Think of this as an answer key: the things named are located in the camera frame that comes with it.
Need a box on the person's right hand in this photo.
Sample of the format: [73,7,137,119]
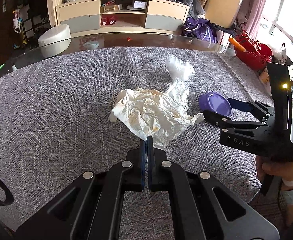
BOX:
[256,156,293,189]

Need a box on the cream paper wrapper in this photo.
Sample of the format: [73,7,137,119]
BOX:
[108,78,205,150]

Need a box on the pink curtain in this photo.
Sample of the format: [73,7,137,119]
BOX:
[244,0,266,38]

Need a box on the purple bag on floor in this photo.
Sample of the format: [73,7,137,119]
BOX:
[181,17,217,43]

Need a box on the purple plastic lid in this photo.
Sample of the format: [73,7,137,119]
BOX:
[199,92,232,117]

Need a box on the red plastic basket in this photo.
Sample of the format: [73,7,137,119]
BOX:
[229,30,273,71]

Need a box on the white round stool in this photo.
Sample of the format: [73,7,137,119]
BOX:
[38,24,72,58]

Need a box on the beige TV cabinet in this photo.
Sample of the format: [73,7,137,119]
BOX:
[55,0,189,37]

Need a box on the white plastic bag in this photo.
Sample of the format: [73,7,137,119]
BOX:
[165,55,195,82]

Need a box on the beige standing air conditioner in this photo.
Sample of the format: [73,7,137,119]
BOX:
[205,0,242,28]

